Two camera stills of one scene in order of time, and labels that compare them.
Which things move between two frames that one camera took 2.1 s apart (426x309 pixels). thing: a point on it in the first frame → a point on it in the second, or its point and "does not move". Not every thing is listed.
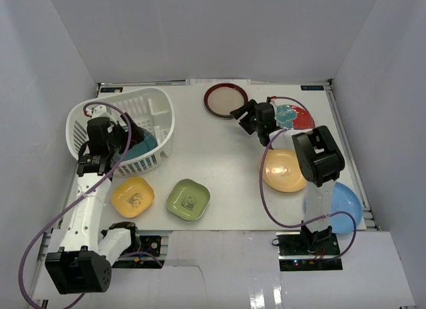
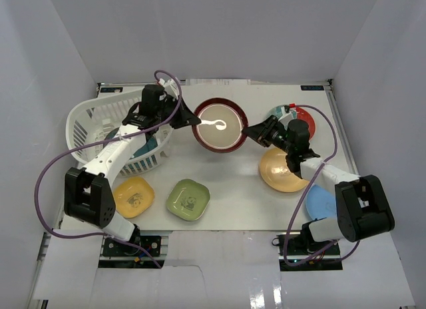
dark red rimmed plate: (222, 98) → (220, 129)
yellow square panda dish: (132, 196) does not move
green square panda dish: (189, 200) does not move
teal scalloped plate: (148, 143) does not move
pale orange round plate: (282, 171) does not move
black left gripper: (120, 132) → (176, 112)
